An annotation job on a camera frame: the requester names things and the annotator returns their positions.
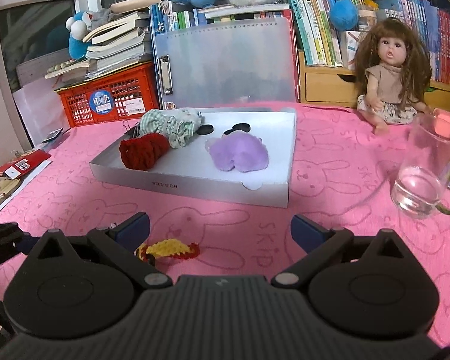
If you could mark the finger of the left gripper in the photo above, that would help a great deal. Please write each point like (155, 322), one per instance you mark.
(26, 243)

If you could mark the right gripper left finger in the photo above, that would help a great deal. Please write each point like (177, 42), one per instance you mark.
(117, 247)

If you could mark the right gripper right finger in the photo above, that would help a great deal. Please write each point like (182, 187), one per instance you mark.
(321, 246)

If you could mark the purple fluffy bow hairclip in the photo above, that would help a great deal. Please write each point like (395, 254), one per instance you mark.
(238, 150)

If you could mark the green checkered cloth pouch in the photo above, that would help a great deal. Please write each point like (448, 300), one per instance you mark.
(177, 125)

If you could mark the yellow red knitted item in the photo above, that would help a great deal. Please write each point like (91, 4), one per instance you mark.
(169, 248)

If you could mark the red paper packet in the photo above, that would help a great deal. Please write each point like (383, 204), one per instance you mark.
(23, 165)

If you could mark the white cardboard box tray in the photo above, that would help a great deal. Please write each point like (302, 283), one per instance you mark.
(190, 171)

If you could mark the black binder clip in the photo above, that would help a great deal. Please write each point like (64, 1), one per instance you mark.
(131, 131)

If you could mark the clear glass mug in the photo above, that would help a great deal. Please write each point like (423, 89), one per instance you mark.
(424, 173)

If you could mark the red plastic crate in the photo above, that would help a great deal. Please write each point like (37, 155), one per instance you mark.
(125, 94)

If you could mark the wooden drawer organizer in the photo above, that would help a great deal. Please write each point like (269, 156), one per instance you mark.
(332, 86)

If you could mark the pink phone stand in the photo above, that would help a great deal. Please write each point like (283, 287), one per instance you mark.
(441, 125)

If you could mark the translucent file folder box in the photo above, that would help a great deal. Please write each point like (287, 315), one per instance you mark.
(228, 62)

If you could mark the brown haired baby doll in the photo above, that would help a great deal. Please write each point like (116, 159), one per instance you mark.
(392, 71)

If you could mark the stack of books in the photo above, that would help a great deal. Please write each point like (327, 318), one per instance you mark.
(120, 36)

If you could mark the row of upright books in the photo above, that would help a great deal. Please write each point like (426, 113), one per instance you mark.
(315, 35)

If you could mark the blue white plush toy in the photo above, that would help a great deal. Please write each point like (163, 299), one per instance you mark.
(78, 27)

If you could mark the blue plush ball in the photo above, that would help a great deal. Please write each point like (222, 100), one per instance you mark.
(344, 15)

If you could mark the row of blue red books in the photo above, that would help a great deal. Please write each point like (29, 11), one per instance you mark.
(430, 23)

